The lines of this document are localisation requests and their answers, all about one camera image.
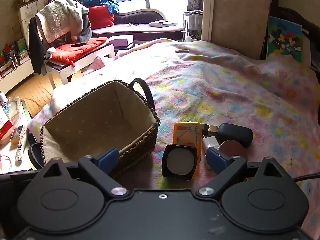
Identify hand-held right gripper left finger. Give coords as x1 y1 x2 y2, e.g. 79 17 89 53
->
41 147 128 197

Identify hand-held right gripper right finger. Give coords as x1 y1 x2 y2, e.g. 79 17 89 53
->
196 147 283 197

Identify white plug adapter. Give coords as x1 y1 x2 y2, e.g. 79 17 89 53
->
201 136 221 171

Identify round brown compact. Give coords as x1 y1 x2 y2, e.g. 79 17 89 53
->
218 140 248 161

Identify black glasses case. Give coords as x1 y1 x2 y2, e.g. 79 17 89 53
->
217 123 253 148

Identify amber glass bottle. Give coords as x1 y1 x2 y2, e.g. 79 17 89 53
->
201 123 218 137

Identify black square box white disc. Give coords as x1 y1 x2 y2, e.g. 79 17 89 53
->
162 144 198 181

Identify yellow card box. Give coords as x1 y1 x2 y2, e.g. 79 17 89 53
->
173 122 202 180

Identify wicker basket with fabric lining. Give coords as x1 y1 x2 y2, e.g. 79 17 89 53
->
40 78 160 178

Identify pink floral blanket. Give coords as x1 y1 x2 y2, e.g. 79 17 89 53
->
27 38 320 238

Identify grey remote control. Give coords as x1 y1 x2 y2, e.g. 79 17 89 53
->
15 126 28 162

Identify small patterned tin box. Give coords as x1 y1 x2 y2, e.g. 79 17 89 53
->
10 125 24 144

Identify pink cloth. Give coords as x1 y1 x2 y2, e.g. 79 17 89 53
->
83 56 106 76

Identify glass side table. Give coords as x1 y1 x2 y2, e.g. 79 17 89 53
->
0 96 35 173

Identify white chair with red cushions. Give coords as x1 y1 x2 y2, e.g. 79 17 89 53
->
47 42 116 90

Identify desk calendar red base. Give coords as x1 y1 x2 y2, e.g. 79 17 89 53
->
0 107 14 142

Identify red seat cushion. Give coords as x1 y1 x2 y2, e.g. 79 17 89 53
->
51 37 108 63

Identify purple yoga block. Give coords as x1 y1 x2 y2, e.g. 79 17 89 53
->
107 35 134 48

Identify white plush toy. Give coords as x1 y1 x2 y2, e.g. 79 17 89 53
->
44 47 56 63

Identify white television stand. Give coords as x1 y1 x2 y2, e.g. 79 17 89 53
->
0 37 35 95

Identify dark grey garment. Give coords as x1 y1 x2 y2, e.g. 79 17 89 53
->
74 4 98 46

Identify black jacket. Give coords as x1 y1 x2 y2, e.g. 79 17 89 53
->
28 17 48 75

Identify metal side table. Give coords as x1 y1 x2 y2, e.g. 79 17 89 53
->
182 11 203 41

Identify cartoon picture canvas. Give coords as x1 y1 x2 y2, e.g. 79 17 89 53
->
266 16 304 63

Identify red pillow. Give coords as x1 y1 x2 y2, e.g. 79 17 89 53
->
87 5 115 30

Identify stacked books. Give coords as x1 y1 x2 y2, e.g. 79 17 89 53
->
149 20 178 28

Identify purple chaise sofa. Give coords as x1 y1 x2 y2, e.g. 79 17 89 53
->
92 8 186 41

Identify beige towel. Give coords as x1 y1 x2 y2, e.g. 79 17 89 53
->
35 0 90 43

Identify blue clothing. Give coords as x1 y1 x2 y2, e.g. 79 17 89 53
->
83 0 119 14

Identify white drawer cabinet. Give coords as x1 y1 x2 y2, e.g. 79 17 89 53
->
18 0 55 44

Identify black cable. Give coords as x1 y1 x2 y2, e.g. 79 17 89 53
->
292 172 320 182

